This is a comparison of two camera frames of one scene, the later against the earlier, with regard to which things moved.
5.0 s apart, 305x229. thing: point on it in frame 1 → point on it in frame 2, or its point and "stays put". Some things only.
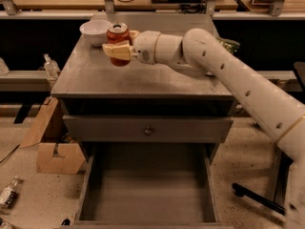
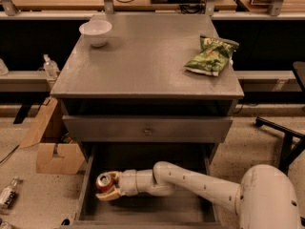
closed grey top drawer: [147, 129] stays put
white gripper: [145, 47] → [128, 182]
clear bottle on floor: [9, 194] stays put
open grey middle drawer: [148, 186] stays put
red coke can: [118, 33] → [104, 182]
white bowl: [96, 31] stays put
